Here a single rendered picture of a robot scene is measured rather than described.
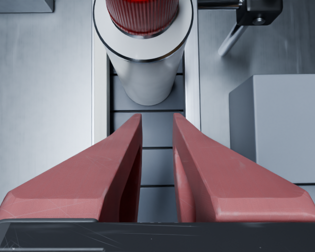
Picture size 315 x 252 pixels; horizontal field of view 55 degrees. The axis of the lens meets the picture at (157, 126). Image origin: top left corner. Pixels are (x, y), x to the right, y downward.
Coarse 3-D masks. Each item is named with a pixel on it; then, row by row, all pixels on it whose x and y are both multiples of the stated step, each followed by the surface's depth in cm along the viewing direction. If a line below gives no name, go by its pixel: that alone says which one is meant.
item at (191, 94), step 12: (192, 0) 24; (192, 24) 24; (192, 36) 24; (192, 48) 23; (192, 60) 23; (192, 72) 23; (192, 84) 23; (192, 96) 23; (192, 108) 23; (192, 120) 23
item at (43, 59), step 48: (288, 0) 38; (0, 48) 37; (48, 48) 37; (240, 48) 37; (288, 48) 37; (0, 96) 36; (48, 96) 36; (0, 144) 36; (48, 144) 36; (0, 192) 35
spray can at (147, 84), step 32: (96, 0) 15; (128, 0) 11; (160, 0) 11; (96, 32) 15; (128, 32) 14; (160, 32) 15; (128, 64) 16; (160, 64) 17; (128, 96) 31; (160, 96) 27
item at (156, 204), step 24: (120, 96) 31; (168, 96) 31; (120, 120) 31; (144, 120) 31; (168, 120) 31; (144, 144) 31; (168, 144) 31; (144, 168) 31; (168, 168) 31; (144, 192) 31; (168, 192) 31; (144, 216) 30; (168, 216) 30
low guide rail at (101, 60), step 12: (96, 36) 28; (96, 48) 28; (96, 60) 28; (108, 60) 29; (96, 72) 28; (108, 72) 29; (96, 84) 28; (108, 84) 29; (96, 96) 28; (108, 96) 29; (96, 108) 28; (108, 108) 29; (96, 120) 28; (108, 120) 29; (96, 132) 28; (108, 132) 29
